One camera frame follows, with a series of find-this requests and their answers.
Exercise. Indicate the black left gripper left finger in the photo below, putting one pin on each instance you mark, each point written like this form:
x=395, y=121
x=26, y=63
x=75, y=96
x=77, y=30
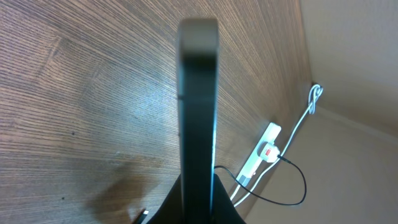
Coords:
x=170, y=212

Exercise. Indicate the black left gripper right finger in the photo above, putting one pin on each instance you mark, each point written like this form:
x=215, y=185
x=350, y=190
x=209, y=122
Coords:
x=223, y=210

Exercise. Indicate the blue screen smartphone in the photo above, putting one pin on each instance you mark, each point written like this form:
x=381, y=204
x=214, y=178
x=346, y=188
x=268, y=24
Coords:
x=197, y=71

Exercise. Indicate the white usb charger plug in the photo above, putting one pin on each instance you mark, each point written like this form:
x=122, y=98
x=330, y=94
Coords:
x=268, y=152

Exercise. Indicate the white power strip socket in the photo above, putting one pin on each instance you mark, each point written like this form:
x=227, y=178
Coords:
x=254, y=161

